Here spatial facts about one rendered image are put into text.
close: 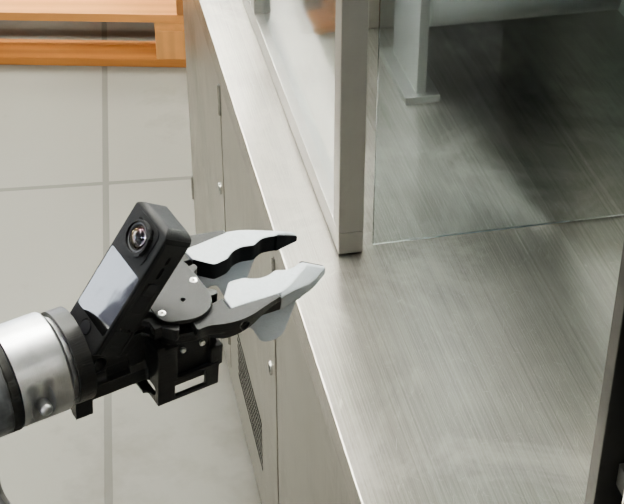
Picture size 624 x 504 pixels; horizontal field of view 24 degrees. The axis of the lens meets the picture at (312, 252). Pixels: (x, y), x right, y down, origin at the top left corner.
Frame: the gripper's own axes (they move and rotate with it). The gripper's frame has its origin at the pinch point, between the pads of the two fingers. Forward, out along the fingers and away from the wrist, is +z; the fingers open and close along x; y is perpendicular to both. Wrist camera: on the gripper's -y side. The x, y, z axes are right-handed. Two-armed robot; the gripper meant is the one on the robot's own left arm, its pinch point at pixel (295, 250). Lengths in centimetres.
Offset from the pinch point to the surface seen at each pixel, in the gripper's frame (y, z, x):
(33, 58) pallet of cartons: 156, 79, -242
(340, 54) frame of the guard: 12.3, 28.7, -35.5
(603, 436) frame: 11.8, 17.8, 19.6
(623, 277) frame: -3.3, 18.0, 16.8
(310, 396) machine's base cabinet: 57, 24, -28
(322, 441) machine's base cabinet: 57, 22, -22
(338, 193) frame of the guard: 30, 29, -33
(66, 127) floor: 153, 72, -207
